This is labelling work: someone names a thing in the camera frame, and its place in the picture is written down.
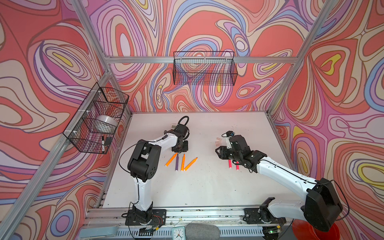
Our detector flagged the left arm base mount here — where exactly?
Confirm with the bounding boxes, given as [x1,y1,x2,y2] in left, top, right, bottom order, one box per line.
[125,209,167,227]

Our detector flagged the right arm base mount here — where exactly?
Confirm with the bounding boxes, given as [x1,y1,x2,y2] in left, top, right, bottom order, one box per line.
[243,208,287,225]

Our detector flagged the black wire basket back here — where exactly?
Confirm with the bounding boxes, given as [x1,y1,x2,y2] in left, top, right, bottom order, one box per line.
[173,50,238,86]

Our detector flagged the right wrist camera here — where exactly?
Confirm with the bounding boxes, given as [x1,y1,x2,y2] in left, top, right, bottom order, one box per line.
[226,131,235,137]

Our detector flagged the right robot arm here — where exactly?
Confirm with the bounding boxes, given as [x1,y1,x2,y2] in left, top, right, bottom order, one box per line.
[215,131,343,232]

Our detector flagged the orange marker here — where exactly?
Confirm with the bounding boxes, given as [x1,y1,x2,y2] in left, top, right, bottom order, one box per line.
[165,153,178,167]
[181,154,186,171]
[184,158,198,171]

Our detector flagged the black wire basket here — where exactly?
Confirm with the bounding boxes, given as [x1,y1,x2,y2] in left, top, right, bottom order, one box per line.
[63,83,129,154]
[173,50,238,86]

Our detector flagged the red bucket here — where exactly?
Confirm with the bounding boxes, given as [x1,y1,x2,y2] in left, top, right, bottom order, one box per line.
[292,220,341,240]

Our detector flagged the purple marker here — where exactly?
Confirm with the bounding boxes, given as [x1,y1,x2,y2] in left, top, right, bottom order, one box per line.
[175,154,179,172]

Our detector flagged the small white clock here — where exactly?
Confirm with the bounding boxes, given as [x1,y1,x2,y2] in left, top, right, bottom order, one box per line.
[172,227,186,240]

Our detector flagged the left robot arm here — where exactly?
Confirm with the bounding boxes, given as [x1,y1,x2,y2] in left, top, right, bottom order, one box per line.
[128,124,190,224]

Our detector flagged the black wire basket left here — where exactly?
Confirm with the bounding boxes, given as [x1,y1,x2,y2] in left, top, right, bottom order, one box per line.
[63,83,129,154]

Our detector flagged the silver tape roll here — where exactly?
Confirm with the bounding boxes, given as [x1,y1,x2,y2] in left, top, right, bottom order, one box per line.
[96,115,118,127]

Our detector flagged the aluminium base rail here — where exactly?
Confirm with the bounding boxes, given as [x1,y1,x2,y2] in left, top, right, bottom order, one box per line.
[78,205,293,240]

